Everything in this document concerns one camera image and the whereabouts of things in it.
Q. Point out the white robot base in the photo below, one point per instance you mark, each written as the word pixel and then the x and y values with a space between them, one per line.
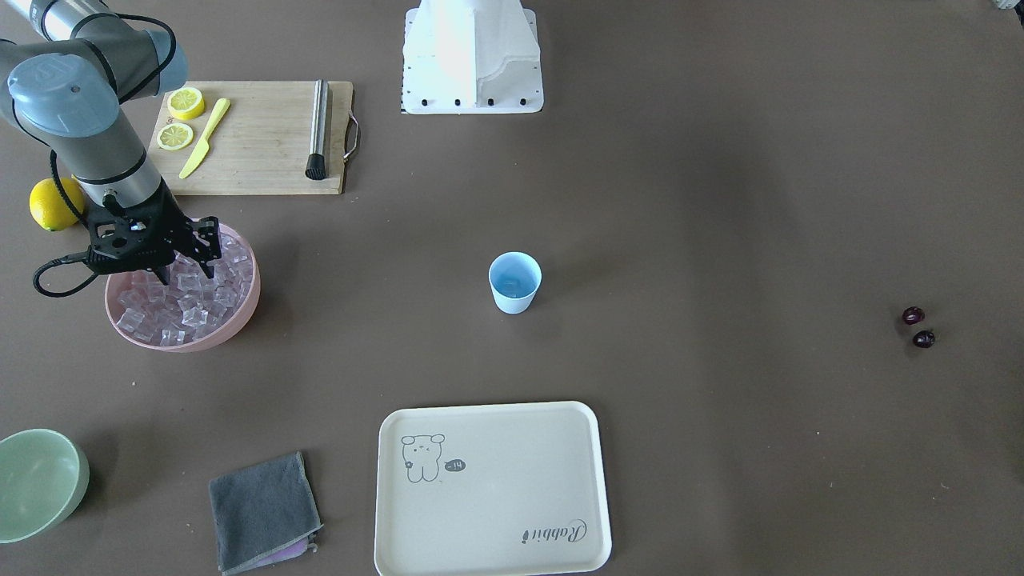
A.
pixel 471 57

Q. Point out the grey folded cloth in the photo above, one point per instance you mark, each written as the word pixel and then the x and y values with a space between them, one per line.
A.
pixel 264 514

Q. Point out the light blue cup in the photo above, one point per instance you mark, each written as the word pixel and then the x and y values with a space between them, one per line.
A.
pixel 519 264

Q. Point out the yellow plastic knife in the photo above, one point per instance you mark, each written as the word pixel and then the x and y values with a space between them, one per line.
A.
pixel 202 145

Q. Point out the lemon slice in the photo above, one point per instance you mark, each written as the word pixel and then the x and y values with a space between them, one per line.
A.
pixel 175 136
pixel 186 103

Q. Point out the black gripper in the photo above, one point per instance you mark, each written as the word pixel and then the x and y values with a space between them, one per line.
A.
pixel 170 226

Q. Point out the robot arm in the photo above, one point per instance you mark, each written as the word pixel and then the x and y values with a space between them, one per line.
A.
pixel 67 93

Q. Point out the green bowl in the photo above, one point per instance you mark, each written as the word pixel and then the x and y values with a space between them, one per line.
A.
pixel 44 477

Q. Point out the cream rabbit tray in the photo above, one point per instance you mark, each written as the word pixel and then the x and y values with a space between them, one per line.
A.
pixel 511 489

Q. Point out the pink bowl of ice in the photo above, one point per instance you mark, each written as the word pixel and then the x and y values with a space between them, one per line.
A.
pixel 191 312

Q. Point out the steel muddler black tip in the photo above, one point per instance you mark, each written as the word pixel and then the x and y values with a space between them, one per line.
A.
pixel 315 167

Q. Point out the yellow lemon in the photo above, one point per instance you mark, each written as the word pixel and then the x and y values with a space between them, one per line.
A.
pixel 48 207

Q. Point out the dark red cherry pair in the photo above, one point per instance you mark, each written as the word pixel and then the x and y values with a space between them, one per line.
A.
pixel 924 338

